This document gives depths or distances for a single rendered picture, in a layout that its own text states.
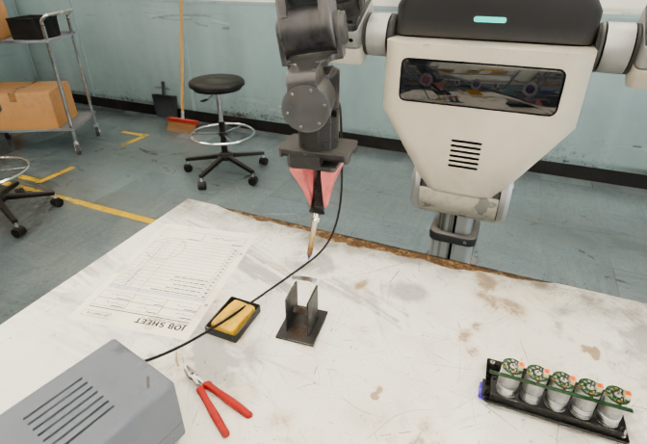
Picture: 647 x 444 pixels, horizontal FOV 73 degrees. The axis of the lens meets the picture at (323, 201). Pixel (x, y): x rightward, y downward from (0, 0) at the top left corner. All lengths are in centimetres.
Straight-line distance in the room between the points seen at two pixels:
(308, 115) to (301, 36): 10
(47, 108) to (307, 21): 326
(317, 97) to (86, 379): 40
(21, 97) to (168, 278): 304
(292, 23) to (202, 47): 338
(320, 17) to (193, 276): 50
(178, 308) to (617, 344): 68
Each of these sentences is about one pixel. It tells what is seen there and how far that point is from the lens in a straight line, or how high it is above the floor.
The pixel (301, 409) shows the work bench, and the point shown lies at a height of 75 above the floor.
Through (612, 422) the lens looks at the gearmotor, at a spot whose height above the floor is 78.
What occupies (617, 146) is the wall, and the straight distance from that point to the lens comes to 329.
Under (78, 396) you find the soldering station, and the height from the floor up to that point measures 85.
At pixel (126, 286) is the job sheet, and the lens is 85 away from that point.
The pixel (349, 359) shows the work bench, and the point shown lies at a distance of 66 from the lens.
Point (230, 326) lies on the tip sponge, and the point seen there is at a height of 76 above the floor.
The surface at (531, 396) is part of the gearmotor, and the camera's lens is 63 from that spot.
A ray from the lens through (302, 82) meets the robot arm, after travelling 51.
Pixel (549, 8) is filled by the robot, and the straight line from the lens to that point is 97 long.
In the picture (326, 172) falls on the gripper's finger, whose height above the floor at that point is 99.
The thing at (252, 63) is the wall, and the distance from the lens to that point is 368.
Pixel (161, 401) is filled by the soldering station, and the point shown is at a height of 84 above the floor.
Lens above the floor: 124
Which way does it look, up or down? 28 degrees down
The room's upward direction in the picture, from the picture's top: straight up
